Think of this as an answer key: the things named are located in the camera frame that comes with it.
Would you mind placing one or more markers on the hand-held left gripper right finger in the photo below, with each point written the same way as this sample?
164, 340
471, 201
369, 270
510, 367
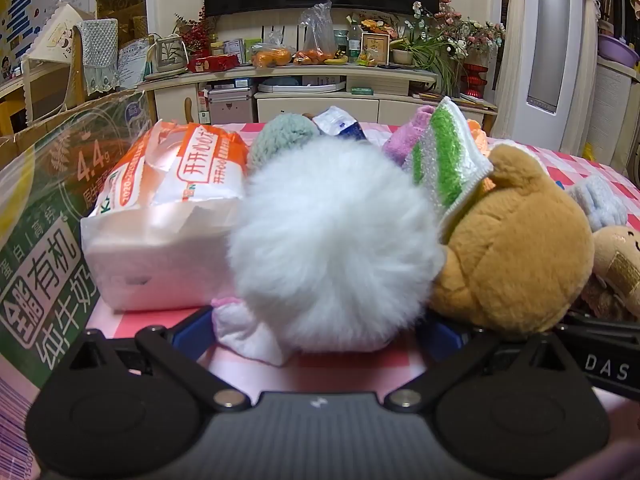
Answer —
442, 335

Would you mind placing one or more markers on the red lantern stand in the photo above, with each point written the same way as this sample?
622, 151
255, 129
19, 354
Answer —
475, 80

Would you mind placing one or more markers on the glass jar with plant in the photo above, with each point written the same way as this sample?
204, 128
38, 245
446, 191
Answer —
167, 55

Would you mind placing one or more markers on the light blue fluffy plush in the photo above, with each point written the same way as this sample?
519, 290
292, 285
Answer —
600, 205

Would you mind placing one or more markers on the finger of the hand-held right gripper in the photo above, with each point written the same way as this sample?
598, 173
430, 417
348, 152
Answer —
610, 360

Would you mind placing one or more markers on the lilac pink towel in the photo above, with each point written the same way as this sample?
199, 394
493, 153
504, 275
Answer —
405, 137

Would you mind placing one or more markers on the clear plastic bottle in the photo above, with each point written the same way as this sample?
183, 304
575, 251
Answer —
354, 42

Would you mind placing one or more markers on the purple basin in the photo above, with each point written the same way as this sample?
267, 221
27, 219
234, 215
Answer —
617, 50

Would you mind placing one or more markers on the wooden chair with lace cover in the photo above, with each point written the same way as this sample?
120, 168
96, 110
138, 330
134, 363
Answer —
97, 50

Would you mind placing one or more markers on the artificial flower bouquet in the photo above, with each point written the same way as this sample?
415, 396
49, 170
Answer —
465, 32

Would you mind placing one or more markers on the green white dish cloth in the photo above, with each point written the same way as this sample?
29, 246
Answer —
445, 160

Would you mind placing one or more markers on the cream TV cabinet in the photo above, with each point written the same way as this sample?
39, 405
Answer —
315, 110

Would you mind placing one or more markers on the green carton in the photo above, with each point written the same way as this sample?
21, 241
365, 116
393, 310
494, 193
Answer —
251, 50

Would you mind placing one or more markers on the white flat tray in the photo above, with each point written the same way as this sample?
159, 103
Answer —
300, 87

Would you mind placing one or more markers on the brown teddy bear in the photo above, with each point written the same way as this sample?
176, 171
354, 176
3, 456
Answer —
510, 250

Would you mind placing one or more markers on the banana bunch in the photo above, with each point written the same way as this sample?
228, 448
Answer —
336, 60

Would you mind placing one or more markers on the orange knitted piece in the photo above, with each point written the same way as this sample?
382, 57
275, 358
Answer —
477, 135

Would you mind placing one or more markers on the white paper certificate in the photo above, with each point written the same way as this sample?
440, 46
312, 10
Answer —
132, 62

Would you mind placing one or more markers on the low plastic bag of oranges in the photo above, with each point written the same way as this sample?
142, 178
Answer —
272, 56

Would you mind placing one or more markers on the beige monkey plush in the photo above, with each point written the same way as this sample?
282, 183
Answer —
620, 260

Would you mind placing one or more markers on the pink storage box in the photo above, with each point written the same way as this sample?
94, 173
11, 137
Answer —
230, 107

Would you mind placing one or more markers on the red gift box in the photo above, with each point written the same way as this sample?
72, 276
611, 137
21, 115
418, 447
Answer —
212, 63

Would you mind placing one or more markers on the blue white tissue packet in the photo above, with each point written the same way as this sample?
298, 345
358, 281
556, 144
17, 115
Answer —
340, 122

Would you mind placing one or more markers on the red berry branches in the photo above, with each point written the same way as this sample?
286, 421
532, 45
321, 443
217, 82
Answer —
195, 35

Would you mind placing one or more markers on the red white checkered tablecloth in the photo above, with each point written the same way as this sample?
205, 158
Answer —
575, 165

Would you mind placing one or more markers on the grey white carton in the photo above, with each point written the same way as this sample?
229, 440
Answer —
233, 51

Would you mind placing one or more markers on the white fluffy pompom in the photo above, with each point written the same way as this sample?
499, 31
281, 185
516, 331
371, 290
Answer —
330, 250

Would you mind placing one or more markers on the potted spider plant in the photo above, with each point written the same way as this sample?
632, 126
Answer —
402, 56

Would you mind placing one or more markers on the printed cardboard box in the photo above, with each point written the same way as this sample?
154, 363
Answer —
45, 220

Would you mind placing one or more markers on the tall plastic bag of oranges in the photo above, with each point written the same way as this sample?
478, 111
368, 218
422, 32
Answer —
317, 35

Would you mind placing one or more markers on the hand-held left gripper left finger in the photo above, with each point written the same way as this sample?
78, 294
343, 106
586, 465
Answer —
195, 332

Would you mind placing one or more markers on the white tower air conditioner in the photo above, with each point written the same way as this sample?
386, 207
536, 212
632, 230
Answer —
550, 35

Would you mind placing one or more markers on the small green box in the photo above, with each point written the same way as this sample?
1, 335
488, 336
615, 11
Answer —
362, 91

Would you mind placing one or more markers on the white pink cloth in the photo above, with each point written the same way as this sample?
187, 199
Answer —
250, 335

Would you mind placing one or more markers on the colourful wall poster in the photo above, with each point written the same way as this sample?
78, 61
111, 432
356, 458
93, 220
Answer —
35, 5

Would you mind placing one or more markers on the wooden photo frame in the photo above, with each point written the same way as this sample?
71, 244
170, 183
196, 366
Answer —
375, 49

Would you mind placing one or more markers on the orange tissue pack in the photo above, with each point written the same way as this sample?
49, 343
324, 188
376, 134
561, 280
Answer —
165, 220

